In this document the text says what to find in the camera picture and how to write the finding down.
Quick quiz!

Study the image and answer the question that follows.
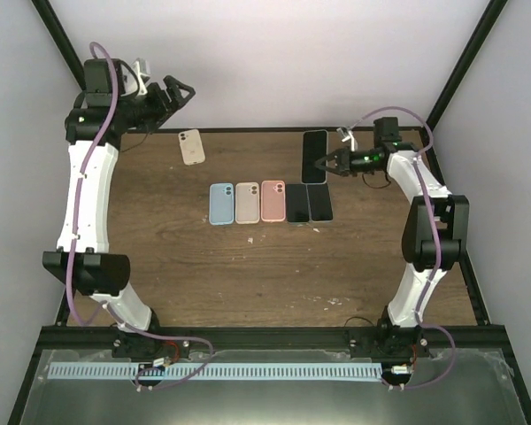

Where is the light blue slotted strip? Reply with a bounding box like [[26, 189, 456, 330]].
[[46, 362, 382, 382]]

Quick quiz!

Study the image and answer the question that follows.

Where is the black frame post left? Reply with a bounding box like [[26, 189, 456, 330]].
[[29, 0, 117, 139]]

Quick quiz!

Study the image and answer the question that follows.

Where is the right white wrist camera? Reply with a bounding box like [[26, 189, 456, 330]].
[[336, 127, 358, 151]]

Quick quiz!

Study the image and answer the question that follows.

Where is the black front rail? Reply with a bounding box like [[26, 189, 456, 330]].
[[39, 325, 508, 359]]

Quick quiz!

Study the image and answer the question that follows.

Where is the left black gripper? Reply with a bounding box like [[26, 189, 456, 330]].
[[113, 76, 192, 135]]

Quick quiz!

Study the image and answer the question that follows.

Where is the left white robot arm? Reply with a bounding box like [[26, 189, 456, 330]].
[[42, 58, 196, 358]]

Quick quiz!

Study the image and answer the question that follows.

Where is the black frame post right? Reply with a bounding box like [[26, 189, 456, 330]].
[[427, 0, 508, 130]]

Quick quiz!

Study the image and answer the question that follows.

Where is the pink phone case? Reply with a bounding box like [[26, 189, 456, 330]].
[[261, 181, 286, 223]]

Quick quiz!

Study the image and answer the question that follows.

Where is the silver phone from blue case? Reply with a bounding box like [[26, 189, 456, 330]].
[[301, 129, 328, 184]]

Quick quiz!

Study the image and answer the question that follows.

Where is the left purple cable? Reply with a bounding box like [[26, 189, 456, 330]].
[[65, 42, 216, 391]]

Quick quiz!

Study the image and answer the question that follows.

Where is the black frame post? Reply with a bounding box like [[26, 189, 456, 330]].
[[427, 0, 508, 130], [29, 0, 117, 139]]

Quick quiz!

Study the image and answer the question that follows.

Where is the black screen phone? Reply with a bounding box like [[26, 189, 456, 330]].
[[285, 183, 310, 224]]

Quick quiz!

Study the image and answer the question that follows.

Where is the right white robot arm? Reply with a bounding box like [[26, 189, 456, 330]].
[[315, 117, 469, 357]]

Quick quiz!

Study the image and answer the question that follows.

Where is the green phone from beige case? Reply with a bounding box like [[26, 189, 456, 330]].
[[307, 184, 334, 222]]

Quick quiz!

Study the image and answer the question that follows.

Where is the blue cased phone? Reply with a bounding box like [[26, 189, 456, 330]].
[[209, 182, 235, 226]]

